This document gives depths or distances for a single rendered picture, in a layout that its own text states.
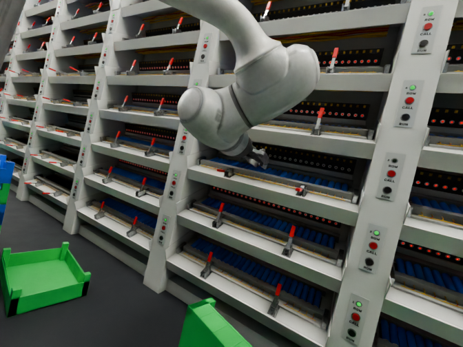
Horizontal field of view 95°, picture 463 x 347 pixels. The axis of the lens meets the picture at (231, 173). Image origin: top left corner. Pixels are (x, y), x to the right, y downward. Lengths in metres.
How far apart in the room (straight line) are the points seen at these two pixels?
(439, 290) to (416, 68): 0.56
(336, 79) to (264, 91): 0.37
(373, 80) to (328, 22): 0.24
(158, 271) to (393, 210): 0.84
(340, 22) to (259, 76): 0.48
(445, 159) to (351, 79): 0.31
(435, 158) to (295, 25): 0.57
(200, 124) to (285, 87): 0.17
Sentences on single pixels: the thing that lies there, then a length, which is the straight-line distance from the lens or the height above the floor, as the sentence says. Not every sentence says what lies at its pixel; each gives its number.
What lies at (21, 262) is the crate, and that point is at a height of 0.01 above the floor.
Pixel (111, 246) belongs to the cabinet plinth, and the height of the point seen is 0.04.
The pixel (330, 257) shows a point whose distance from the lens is 0.77.
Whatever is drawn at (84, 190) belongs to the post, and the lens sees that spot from 1.46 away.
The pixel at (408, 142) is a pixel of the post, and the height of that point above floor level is 0.73.
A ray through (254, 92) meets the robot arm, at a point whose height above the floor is 0.71.
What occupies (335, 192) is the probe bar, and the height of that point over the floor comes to 0.56.
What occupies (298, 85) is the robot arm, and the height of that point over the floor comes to 0.74.
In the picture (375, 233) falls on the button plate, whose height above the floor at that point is 0.49.
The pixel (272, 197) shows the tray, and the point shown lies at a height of 0.50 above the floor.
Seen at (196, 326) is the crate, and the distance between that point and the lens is 0.63.
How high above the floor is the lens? 0.56
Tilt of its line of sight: 1 degrees down
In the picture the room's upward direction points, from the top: 13 degrees clockwise
